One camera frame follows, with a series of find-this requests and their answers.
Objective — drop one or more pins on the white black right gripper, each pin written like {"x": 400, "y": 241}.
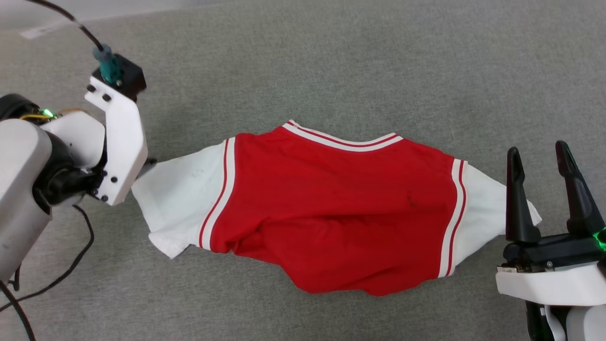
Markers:
{"x": 558, "y": 284}

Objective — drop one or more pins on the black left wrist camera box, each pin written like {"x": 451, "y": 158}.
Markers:
{"x": 130, "y": 78}

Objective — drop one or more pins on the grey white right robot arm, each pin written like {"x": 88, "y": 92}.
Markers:
{"x": 584, "y": 327}

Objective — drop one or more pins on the grey fabric sofa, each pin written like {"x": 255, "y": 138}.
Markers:
{"x": 331, "y": 61}

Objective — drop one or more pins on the red and white t-shirt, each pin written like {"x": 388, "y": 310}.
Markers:
{"x": 331, "y": 203}

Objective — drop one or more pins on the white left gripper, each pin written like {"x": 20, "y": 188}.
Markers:
{"x": 123, "y": 142}

